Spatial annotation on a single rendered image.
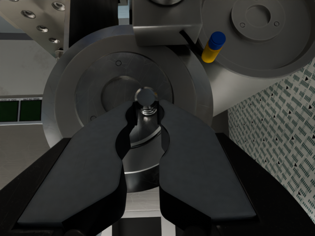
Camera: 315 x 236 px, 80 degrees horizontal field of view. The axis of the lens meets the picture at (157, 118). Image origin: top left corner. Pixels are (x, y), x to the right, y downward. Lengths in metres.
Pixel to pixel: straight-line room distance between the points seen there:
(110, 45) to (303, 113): 0.20
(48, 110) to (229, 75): 0.16
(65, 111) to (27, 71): 2.35
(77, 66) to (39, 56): 2.35
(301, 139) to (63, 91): 0.24
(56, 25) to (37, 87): 1.95
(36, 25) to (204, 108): 0.42
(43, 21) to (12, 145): 0.31
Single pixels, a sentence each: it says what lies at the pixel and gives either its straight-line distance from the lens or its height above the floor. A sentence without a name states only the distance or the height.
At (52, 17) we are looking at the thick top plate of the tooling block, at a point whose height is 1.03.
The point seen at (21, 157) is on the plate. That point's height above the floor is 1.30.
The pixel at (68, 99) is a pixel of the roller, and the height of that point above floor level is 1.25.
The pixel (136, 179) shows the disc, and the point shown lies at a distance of 0.16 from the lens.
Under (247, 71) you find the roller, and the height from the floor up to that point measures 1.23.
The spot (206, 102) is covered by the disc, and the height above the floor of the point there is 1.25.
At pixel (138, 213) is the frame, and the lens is 0.52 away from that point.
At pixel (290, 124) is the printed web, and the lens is 0.26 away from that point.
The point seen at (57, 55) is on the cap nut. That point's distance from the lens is 0.58.
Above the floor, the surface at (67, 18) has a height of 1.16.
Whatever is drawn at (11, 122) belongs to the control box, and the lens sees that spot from 0.61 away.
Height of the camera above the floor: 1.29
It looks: 9 degrees down
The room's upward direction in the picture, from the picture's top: 178 degrees clockwise
